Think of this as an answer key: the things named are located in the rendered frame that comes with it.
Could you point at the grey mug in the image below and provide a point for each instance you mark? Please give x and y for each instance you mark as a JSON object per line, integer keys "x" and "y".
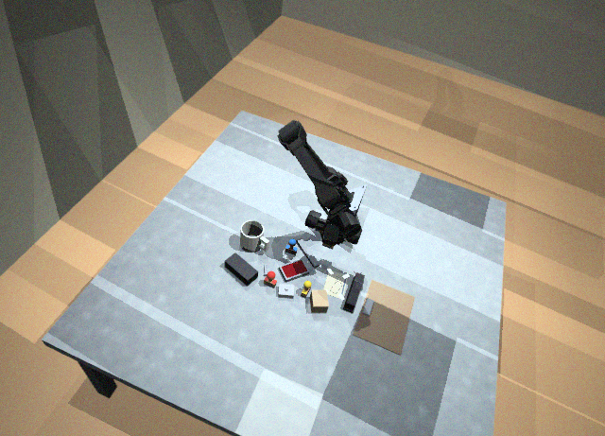
{"x": 252, "y": 237}

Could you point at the cream paper card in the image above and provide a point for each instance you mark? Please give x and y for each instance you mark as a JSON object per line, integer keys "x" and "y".
{"x": 336, "y": 284}

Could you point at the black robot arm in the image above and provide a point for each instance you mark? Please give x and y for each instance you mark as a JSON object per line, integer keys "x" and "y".
{"x": 329, "y": 185}

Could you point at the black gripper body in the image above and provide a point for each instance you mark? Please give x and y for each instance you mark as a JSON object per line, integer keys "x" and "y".
{"x": 313, "y": 220}

